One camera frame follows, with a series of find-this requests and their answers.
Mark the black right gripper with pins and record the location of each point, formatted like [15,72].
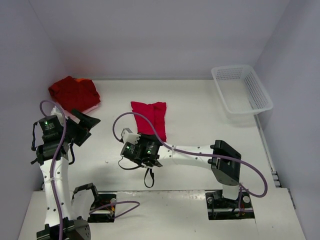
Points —
[141,140]

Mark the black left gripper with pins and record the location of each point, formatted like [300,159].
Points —
[78,128]

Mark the magenta t shirt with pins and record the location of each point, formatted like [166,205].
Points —
[155,113]

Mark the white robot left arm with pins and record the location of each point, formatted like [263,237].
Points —
[67,212]

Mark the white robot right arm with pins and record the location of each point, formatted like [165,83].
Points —
[220,158]

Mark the pink folded t shirt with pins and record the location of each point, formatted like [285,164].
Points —
[92,108]

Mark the dark red folded t shirt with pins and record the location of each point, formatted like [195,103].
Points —
[75,95]

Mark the white plastic basket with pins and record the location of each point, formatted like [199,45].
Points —
[241,93]

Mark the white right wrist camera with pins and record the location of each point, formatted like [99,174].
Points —
[127,136]

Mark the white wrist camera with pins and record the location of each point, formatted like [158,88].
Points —
[56,112]
[127,136]

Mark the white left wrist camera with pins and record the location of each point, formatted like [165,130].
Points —
[56,112]

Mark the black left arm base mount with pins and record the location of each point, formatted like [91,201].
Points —
[100,205]

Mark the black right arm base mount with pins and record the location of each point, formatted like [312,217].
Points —
[220,208]

